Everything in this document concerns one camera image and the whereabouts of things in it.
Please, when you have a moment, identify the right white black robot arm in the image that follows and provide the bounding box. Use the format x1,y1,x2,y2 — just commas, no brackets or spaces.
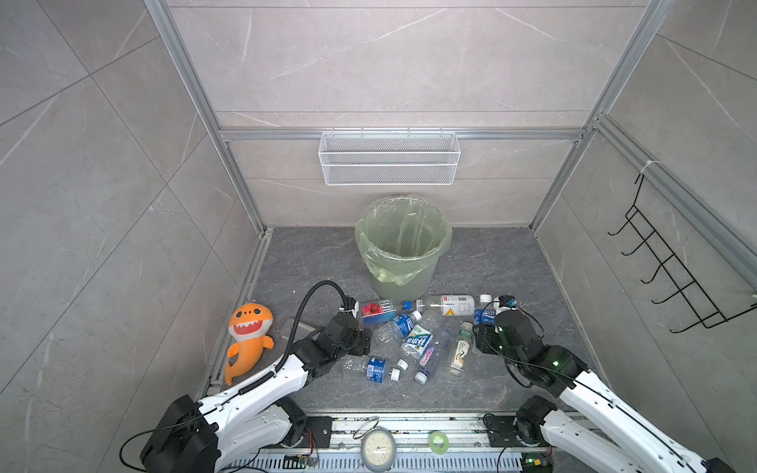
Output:
472,309,731,472

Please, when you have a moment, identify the lying bottle dark blue label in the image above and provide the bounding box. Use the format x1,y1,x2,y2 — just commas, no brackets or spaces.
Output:
341,356,401,384

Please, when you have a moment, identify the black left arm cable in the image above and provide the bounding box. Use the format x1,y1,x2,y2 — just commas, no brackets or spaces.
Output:
274,279,356,374

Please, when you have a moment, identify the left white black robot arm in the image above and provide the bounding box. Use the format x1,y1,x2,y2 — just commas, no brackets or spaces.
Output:
139,309,370,472

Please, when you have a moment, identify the orange shark plush toy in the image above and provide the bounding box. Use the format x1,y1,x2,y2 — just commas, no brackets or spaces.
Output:
224,303,274,386

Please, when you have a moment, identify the white wire wall basket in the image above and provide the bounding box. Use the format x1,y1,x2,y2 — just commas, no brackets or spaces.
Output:
319,131,461,186

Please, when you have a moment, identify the green plastic bin liner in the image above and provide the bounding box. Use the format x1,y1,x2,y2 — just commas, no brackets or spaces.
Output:
354,196,453,288

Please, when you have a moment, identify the green tape roll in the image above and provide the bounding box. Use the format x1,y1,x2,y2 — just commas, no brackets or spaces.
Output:
428,431,449,455

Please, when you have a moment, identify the large bottle white yellow label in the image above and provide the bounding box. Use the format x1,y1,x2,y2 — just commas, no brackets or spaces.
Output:
414,295,476,317

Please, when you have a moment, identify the crushed bottle pink purple label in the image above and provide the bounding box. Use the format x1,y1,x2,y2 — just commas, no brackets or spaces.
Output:
414,334,453,384

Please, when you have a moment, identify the small bottle blue label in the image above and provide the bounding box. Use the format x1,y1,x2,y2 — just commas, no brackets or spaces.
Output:
474,294,497,325

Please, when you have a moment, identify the crushed bottle blue label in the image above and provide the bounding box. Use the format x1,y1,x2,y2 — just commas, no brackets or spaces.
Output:
372,311,423,346

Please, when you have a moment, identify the tea bottle green neck band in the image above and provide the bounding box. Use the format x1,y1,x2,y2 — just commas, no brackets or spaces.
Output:
446,322,473,378

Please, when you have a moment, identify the Fiji bottle red flower label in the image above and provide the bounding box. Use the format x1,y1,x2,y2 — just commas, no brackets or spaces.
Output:
358,300,413,327

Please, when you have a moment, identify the grey mesh waste bin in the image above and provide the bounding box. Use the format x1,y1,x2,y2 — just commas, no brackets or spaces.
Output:
355,196,453,303

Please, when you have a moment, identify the bottle green white blue label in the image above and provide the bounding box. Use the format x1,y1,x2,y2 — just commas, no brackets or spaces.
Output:
401,324,433,360

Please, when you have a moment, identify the round grey dial timer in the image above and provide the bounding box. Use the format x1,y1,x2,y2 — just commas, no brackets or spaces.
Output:
361,428,397,472

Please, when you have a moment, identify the black wire hook rack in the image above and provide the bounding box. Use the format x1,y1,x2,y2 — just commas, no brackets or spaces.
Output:
607,173,756,334

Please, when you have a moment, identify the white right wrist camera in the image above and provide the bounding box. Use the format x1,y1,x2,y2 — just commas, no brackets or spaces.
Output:
494,295,518,315

